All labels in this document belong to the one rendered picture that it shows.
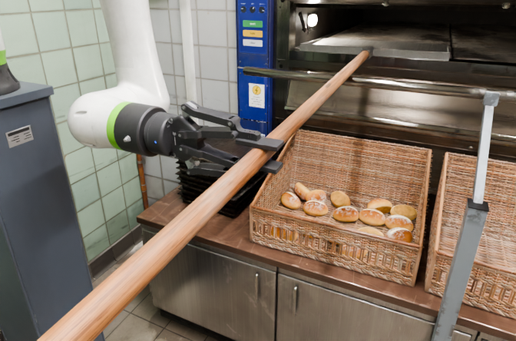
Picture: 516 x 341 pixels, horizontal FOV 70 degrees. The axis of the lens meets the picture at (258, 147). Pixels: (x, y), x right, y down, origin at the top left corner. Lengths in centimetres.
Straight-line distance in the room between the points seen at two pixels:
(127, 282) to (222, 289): 118
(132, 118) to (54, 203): 49
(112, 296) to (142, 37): 56
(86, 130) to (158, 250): 40
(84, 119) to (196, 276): 97
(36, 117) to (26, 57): 75
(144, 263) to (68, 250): 82
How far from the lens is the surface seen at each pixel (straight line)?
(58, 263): 118
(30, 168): 104
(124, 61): 81
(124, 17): 80
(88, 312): 34
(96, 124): 72
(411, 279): 128
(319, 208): 148
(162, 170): 217
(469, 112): 153
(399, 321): 131
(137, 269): 37
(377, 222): 147
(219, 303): 159
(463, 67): 149
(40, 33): 179
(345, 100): 155
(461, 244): 105
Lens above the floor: 142
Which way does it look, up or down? 23 degrees down
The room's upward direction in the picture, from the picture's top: straight up
